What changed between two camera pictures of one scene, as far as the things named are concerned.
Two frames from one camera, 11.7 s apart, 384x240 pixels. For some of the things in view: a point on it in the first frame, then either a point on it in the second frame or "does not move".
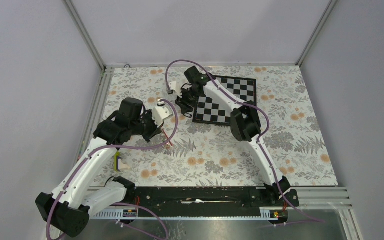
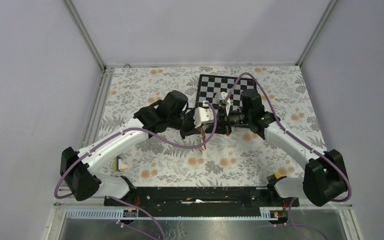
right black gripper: [183, 103] → [222, 127]
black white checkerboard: [207, 109] does not move
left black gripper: [155, 130] → [192, 130]
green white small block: [119, 165] does not move
